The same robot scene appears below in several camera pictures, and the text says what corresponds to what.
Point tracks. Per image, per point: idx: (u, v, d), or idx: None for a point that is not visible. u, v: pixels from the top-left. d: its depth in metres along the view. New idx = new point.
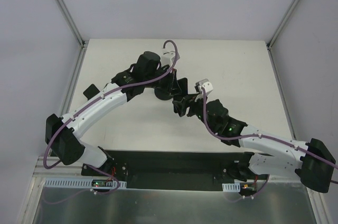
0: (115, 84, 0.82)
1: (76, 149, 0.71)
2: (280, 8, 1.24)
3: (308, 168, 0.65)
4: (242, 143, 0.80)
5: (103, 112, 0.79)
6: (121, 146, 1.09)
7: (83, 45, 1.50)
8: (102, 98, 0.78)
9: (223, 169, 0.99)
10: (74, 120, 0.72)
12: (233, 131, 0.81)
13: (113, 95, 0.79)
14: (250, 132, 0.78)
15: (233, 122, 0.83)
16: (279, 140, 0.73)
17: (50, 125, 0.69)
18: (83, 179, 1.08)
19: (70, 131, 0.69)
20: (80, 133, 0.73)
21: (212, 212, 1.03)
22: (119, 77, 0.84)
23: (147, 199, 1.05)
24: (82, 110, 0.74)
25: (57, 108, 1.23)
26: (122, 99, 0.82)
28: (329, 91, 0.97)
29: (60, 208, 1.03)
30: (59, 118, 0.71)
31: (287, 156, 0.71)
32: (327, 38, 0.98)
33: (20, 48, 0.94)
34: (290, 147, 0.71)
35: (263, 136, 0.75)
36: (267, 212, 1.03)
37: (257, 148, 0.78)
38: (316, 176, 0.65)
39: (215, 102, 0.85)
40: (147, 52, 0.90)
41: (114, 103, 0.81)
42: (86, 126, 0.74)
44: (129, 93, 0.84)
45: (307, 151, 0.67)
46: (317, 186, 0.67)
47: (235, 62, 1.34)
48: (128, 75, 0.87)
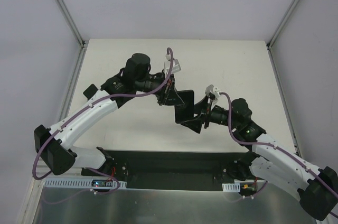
0: (105, 91, 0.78)
1: (68, 159, 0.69)
2: (280, 8, 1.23)
3: (313, 192, 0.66)
4: (254, 149, 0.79)
5: (94, 121, 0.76)
6: (121, 146, 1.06)
7: (83, 45, 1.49)
8: (90, 107, 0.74)
9: (223, 169, 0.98)
10: (62, 131, 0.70)
12: (250, 133, 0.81)
13: (103, 103, 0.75)
14: (266, 140, 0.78)
15: (252, 126, 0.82)
16: (291, 156, 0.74)
17: (37, 136, 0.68)
18: (83, 179, 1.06)
19: (57, 143, 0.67)
20: (69, 144, 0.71)
21: (212, 212, 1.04)
22: (108, 83, 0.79)
23: (147, 199, 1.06)
24: (70, 120, 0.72)
25: (57, 108, 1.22)
26: (113, 106, 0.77)
28: (329, 92, 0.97)
29: (61, 208, 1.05)
30: (47, 128, 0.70)
31: (296, 174, 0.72)
32: (327, 39, 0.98)
33: (20, 48, 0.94)
34: (302, 167, 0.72)
35: (278, 148, 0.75)
36: (266, 213, 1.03)
37: (267, 157, 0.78)
38: (318, 201, 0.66)
39: (240, 102, 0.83)
40: (135, 54, 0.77)
41: (104, 111, 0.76)
42: (74, 138, 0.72)
44: (119, 100, 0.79)
45: (317, 176, 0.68)
46: (314, 211, 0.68)
47: (235, 63, 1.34)
48: (119, 80, 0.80)
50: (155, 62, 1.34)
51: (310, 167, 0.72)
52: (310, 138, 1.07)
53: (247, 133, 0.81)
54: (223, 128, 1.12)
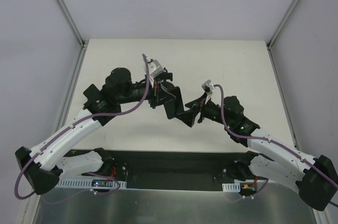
0: (87, 110, 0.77)
1: (52, 179, 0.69)
2: (280, 8, 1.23)
3: (309, 181, 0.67)
4: (250, 145, 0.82)
5: (76, 140, 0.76)
6: (121, 146, 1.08)
7: (83, 45, 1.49)
8: (71, 128, 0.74)
9: (223, 169, 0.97)
10: (43, 154, 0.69)
12: (244, 130, 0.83)
13: (84, 123, 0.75)
14: (261, 134, 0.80)
15: (246, 122, 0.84)
16: (286, 149, 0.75)
17: (18, 158, 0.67)
18: (83, 179, 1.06)
19: (36, 167, 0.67)
20: (50, 166, 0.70)
21: (212, 212, 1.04)
22: (91, 100, 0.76)
23: (147, 199, 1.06)
24: (50, 143, 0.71)
25: (57, 108, 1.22)
26: (95, 126, 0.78)
28: (329, 92, 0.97)
29: (61, 208, 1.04)
30: (27, 150, 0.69)
31: (291, 166, 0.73)
32: (327, 39, 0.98)
33: (20, 48, 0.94)
34: (297, 158, 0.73)
35: (272, 141, 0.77)
36: (267, 212, 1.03)
37: (263, 151, 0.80)
38: (315, 189, 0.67)
39: (232, 100, 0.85)
40: (115, 72, 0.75)
41: (85, 131, 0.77)
42: (55, 159, 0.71)
44: (103, 119, 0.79)
45: (312, 165, 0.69)
46: (314, 201, 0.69)
47: (235, 63, 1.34)
48: (102, 96, 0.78)
50: None
51: (304, 156, 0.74)
52: (311, 138, 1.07)
53: (242, 130, 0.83)
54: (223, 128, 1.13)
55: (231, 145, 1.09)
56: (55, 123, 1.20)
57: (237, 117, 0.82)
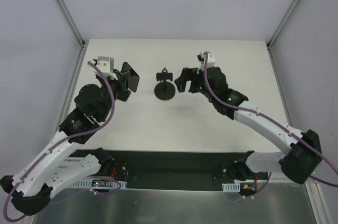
0: (63, 131, 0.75)
1: (39, 202, 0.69)
2: (280, 9, 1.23)
3: (294, 154, 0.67)
4: (236, 117, 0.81)
5: (57, 164, 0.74)
6: (121, 146, 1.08)
7: (83, 45, 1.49)
8: (48, 154, 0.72)
9: (223, 169, 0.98)
10: (24, 182, 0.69)
12: (232, 101, 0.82)
13: (61, 148, 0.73)
14: (249, 107, 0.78)
15: (233, 94, 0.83)
16: (274, 122, 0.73)
17: (3, 187, 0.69)
18: (83, 179, 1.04)
19: (19, 196, 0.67)
20: (35, 190, 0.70)
21: (212, 212, 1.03)
22: (66, 122, 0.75)
23: (146, 198, 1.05)
24: (30, 170, 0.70)
25: (57, 107, 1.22)
26: (73, 147, 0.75)
28: (330, 92, 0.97)
29: (60, 208, 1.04)
30: (9, 179, 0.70)
31: (278, 138, 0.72)
32: (327, 39, 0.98)
33: (20, 49, 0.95)
34: (285, 132, 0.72)
35: (261, 114, 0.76)
36: (267, 213, 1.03)
37: (251, 124, 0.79)
38: (298, 162, 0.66)
39: (215, 70, 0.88)
40: (86, 89, 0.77)
41: (65, 154, 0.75)
42: (39, 184, 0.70)
44: (80, 138, 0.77)
45: (299, 138, 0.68)
46: (297, 178, 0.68)
47: (235, 62, 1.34)
48: (77, 115, 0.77)
50: (155, 62, 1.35)
51: (292, 129, 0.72)
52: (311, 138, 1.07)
53: (229, 101, 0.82)
54: (223, 128, 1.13)
55: (231, 145, 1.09)
56: (55, 123, 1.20)
57: (221, 87, 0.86)
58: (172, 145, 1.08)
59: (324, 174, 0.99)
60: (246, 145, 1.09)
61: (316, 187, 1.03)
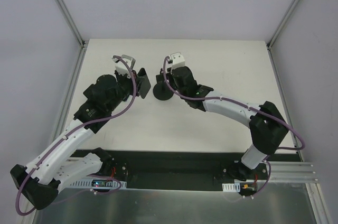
0: (78, 120, 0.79)
1: (49, 193, 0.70)
2: (280, 9, 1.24)
3: (255, 124, 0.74)
4: (206, 108, 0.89)
5: (71, 151, 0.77)
6: (121, 146, 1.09)
7: (83, 45, 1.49)
8: (64, 140, 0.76)
9: (223, 169, 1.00)
10: (39, 169, 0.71)
12: (200, 94, 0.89)
13: (77, 133, 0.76)
14: (215, 95, 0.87)
15: (201, 88, 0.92)
16: (234, 102, 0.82)
17: (14, 176, 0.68)
18: (83, 179, 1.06)
19: (34, 183, 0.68)
20: (47, 179, 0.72)
21: (212, 212, 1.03)
22: (81, 109, 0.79)
23: (147, 198, 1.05)
24: (45, 157, 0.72)
25: (57, 107, 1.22)
26: (88, 133, 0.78)
28: (329, 92, 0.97)
29: (60, 208, 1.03)
30: (22, 167, 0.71)
31: (240, 115, 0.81)
32: (327, 39, 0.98)
33: (20, 48, 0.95)
34: (245, 108, 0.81)
35: (224, 99, 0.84)
36: (268, 213, 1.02)
37: (218, 111, 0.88)
38: (262, 131, 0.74)
39: (184, 68, 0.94)
40: (102, 80, 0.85)
41: (80, 141, 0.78)
42: (52, 172, 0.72)
44: (94, 127, 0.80)
45: (256, 110, 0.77)
46: (264, 147, 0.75)
47: (235, 62, 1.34)
48: (90, 105, 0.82)
50: (155, 62, 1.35)
51: (252, 104, 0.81)
52: (310, 138, 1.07)
53: (197, 94, 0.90)
54: (223, 128, 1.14)
55: (230, 145, 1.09)
56: (55, 123, 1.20)
57: (189, 84, 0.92)
58: (171, 146, 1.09)
59: (324, 174, 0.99)
60: (245, 145, 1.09)
61: (315, 187, 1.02)
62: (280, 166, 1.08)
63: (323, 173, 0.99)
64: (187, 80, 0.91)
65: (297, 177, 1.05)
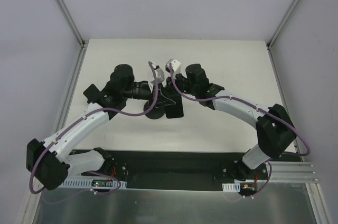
0: (97, 104, 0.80)
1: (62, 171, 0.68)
2: (280, 9, 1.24)
3: (263, 125, 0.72)
4: (215, 105, 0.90)
5: (86, 132, 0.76)
6: (121, 146, 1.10)
7: (83, 45, 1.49)
8: (83, 119, 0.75)
9: (223, 169, 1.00)
10: (57, 143, 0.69)
12: (210, 93, 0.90)
13: (96, 115, 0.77)
14: (224, 94, 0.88)
15: (212, 86, 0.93)
16: (243, 102, 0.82)
17: (31, 150, 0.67)
18: (83, 179, 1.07)
19: (52, 155, 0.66)
20: (63, 156, 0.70)
21: (213, 212, 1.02)
22: (100, 95, 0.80)
23: (147, 198, 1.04)
24: (65, 132, 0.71)
25: (57, 106, 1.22)
26: (104, 118, 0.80)
28: (329, 92, 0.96)
29: (60, 208, 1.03)
30: (41, 141, 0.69)
31: (248, 115, 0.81)
32: (327, 38, 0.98)
33: (21, 48, 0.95)
34: (253, 109, 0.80)
35: (233, 98, 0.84)
36: (268, 213, 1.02)
37: (227, 110, 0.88)
38: (269, 133, 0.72)
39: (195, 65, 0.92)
40: (119, 67, 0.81)
41: (96, 123, 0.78)
42: (68, 150, 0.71)
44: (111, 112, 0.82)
45: (265, 111, 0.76)
46: (271, 151, 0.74)
47: (235, 62, 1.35)
48: (108, 91, 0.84)
50: (156, 61, 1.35)
51: (260, 105, 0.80)
52: (311, 138, 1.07)
53: (207, 92, 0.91)
54: (223, 128, 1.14)
55: (230, 145, 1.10)
56: (55, 123, 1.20)
57: (202, 81, 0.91)
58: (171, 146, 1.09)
59: (324, 174, 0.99)
60: (245, 145, 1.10)
61: (315, 187, 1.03)
62: (280, 166, 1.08)
63: (323, 172, 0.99)
64: (199, 77, 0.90)
65: (297, 177, 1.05)
